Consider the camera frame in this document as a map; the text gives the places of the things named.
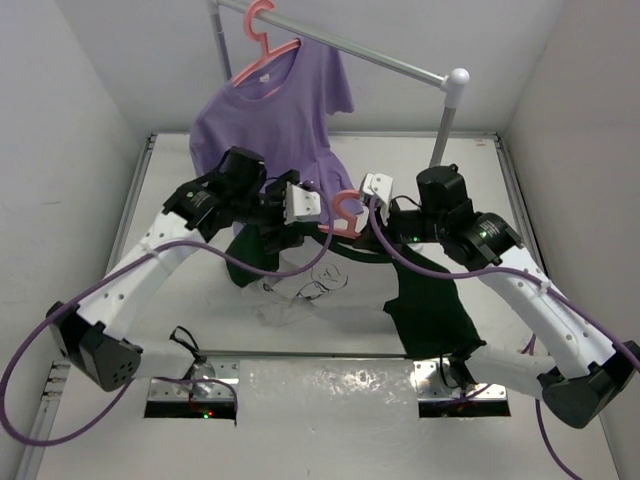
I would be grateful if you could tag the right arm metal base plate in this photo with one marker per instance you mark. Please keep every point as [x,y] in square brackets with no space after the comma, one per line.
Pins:
[434,383]

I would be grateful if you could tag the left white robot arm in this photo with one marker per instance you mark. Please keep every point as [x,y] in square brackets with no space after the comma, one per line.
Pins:
[92,331]

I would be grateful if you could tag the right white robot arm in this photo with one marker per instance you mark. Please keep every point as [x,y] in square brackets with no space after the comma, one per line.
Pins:
[586,366]

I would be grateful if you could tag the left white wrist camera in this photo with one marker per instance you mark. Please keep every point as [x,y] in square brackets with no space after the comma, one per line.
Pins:
[301,205]

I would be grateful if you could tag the pink hanger with purple shirt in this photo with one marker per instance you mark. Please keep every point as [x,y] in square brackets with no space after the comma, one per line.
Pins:
[260,45]

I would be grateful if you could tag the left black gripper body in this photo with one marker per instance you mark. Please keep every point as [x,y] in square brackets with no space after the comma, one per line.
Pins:
[266,211]

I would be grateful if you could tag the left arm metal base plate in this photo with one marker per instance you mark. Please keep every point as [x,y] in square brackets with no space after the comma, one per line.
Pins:
[214,381]

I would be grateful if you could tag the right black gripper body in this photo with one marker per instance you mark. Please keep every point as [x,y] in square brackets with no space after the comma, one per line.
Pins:
[415,225]

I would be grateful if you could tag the white and green t-shirt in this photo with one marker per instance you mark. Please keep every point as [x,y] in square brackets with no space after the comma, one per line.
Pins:
[355,292]

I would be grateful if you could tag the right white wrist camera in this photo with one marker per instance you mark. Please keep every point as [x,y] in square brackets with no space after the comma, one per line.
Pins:
[379,187]

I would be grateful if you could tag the purple t-shirt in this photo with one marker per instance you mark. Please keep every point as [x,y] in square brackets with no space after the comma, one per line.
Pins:
[280,112]

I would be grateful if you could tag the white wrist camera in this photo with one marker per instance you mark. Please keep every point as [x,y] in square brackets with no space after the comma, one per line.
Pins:
[379,187]
[301,205]

